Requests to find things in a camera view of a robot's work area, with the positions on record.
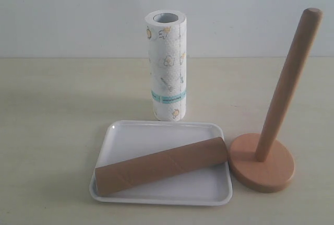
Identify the wooden paper towel holder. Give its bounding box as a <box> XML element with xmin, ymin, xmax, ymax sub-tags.
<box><xmin>229</xmin><ymin>8</ymin><xmax>323</xmax><ymax>193</ymax></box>

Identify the white rectangular plastic tray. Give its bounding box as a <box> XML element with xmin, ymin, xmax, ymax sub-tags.
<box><xmin>89</xmin><ymin>120</ymin><xmax>233</xmax><ymax>206</ymax></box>

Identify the brown cardboard tube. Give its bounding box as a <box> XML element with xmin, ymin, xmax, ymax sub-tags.
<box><xmin>94</xmin><ymin>137</ymin><xmax>228</xmax><ymax>196</ymax></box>

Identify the printed white paper towel roll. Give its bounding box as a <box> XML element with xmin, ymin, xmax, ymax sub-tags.
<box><xmin>145</xmin><ymin>10</ymin><xmax>187</xmax><ymax>121</ymax></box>

